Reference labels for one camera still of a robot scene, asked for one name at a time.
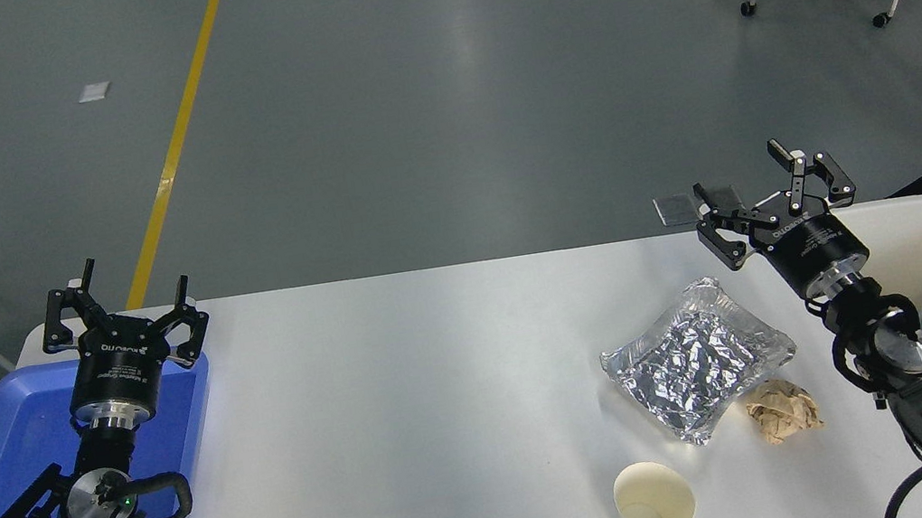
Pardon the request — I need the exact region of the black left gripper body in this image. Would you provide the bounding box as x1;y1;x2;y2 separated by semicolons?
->
59;310;181;420

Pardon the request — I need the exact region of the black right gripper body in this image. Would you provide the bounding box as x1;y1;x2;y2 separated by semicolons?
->
747;181;875;303

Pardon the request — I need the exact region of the white paper cup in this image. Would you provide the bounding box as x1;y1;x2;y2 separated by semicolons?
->
608;456;699;518

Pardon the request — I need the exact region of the metal floor plate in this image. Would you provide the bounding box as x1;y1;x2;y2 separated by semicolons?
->
699;180;748;220
653;190;703;229

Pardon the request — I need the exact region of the crumpled silver foil tray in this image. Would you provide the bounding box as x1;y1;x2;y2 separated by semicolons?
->
591;266;810;459

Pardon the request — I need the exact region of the crumpled tan paper ball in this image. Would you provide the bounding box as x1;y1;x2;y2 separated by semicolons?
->
742;373;826;448

